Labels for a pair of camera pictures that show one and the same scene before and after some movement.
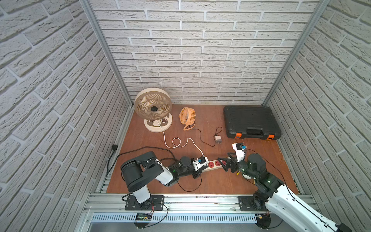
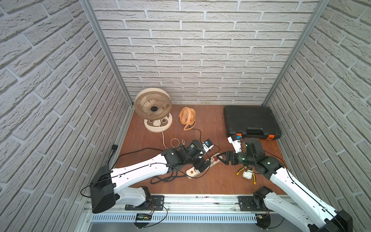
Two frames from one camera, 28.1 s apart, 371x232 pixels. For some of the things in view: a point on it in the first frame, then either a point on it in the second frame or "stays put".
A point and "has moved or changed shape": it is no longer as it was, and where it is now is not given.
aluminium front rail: [179, 209] stays put
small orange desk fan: [187, 116] stays put
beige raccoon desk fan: [154, 105] stays put
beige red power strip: [214, 164] has moved or changed shape
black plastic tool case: [250, 122] stays put
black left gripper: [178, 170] -> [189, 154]
